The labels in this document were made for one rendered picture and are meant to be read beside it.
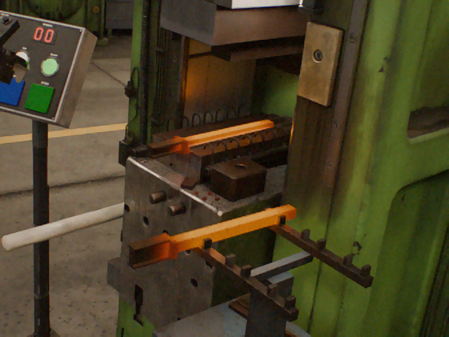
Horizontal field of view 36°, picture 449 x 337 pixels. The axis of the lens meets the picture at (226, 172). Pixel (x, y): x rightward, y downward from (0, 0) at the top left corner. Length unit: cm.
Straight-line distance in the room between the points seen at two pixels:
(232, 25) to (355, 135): 39
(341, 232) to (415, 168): 23
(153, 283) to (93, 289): 107
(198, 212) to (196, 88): 46
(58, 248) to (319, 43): 199
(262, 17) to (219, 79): 38
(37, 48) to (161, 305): 81
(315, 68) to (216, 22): 25
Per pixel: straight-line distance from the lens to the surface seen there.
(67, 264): 315
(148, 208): 186
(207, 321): 163
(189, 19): 170
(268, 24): 176
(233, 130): 188
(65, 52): 204
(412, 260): 203
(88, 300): 292
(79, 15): 671
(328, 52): 157
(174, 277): 184
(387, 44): 151
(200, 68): 201
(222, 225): 146
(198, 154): 174
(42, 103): 202
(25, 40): 212
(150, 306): 198
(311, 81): 160
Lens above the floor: 165
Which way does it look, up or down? 23 degrees down
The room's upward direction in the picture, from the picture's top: 7 degrees clockwise
